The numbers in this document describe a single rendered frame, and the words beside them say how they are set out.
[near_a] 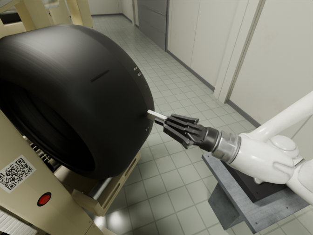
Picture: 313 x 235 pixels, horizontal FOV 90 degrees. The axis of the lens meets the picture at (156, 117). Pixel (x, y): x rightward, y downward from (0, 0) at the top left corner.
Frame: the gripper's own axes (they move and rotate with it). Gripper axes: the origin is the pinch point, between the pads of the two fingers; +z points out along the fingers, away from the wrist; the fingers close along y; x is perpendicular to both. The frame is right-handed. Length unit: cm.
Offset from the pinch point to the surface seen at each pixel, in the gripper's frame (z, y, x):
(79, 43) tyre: 25.0, 3.2, -18.7
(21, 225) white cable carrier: 23, 41, 24
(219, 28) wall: 6, -265, 24
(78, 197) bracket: 17.9, 25.9, 32.5
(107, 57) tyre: 17.8, 0.5, -15.8
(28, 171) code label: 24.4, 30.5, 8.2
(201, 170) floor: -41, -68, 120
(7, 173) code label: 24.9, 33.6, 4.4
